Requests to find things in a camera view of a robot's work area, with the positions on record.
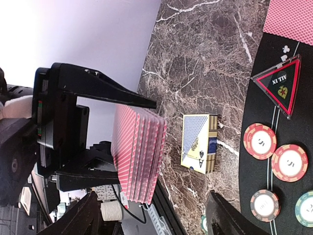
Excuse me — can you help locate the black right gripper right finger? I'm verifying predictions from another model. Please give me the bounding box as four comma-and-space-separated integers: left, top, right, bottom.
205, 190, 270, 235

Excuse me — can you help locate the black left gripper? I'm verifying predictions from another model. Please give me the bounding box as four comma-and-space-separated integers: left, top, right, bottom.
32, 63, 157, 191

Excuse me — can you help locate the red chip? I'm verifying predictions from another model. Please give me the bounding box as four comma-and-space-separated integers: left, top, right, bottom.
243, 123, 277, 160
271, 144, 309, 183

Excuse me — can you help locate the brown chip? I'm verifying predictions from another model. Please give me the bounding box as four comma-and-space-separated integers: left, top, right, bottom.
250, 189, 280, 222

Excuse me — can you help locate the red playing card deck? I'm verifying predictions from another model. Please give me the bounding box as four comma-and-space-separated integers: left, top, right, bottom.
111, 104, 167, 204

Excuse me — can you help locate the green poker chip stack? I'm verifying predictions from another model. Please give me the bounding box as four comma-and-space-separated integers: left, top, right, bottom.
201, 215, 208, 235

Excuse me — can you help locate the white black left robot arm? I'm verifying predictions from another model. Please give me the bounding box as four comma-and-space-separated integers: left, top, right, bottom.
0, 63, 157, 206

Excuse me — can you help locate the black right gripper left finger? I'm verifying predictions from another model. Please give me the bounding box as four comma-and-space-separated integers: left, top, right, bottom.
38, 191, 100, 235

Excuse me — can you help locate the red card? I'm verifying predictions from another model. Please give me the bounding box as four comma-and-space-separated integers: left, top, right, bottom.
263, 0, 313, 46

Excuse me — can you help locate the black front table rail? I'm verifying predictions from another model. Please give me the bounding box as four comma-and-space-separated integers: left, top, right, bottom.
152, 180, 187, 235

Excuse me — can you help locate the white slotted cable duct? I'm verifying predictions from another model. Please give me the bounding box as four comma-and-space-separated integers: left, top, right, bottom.
147, 204, 172, 235

